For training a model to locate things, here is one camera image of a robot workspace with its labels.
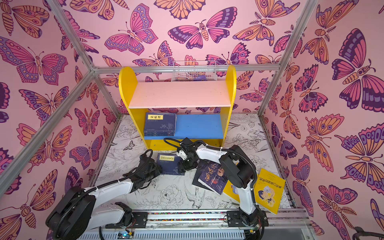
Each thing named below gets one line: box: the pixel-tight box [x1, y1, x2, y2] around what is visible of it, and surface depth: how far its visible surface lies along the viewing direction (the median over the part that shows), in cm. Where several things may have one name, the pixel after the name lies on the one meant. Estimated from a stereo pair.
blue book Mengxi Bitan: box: [144, 129, 175, 134], surface depth 89 cm
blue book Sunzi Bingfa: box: [144, 133, 175, 137], surface depth 91 cm
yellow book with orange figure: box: [223, 179, 241, 203], surface depth 83 cm
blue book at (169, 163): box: [157, 153, 186, 176], surface depth 94 cm
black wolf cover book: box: [192, 159, 214, 192], surface depth 86 cm
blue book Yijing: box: [144, 132, 175, 136], surface depth 91 cm
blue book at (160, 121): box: [144, 112, 177, 131], surface depth 92 cm
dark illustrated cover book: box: [197, 161, 229, 195], surface depth 85 cm
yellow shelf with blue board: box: [119, 65, 237, 151], surface depth 91 cm
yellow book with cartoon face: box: [254, 168, 286, 215], surface depth 81 cm
